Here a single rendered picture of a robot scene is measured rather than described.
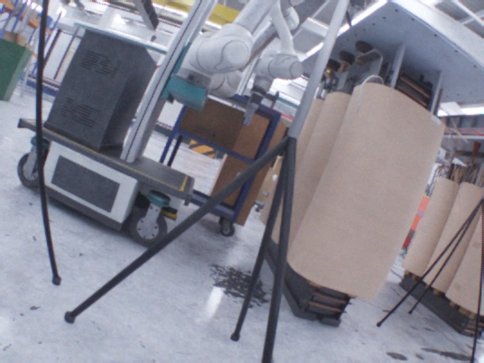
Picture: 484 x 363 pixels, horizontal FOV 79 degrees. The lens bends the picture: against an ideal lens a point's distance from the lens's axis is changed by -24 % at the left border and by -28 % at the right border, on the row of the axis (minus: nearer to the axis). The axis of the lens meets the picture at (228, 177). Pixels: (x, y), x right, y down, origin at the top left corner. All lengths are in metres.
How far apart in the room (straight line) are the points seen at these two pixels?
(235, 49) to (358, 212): 0.79
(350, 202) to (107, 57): 1.23
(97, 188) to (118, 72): 0.52
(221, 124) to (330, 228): 1.34
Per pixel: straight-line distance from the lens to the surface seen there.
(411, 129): 1.59
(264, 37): 2.28
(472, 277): 2.91
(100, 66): 1.73
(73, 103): 1.75
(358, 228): 1.51
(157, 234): 1.71
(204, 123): 2.60
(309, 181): 1.94
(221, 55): 1.41
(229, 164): 3.17
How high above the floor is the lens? 0.56
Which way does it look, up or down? 4 degrees down
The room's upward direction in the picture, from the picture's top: 23 degrees clockwise
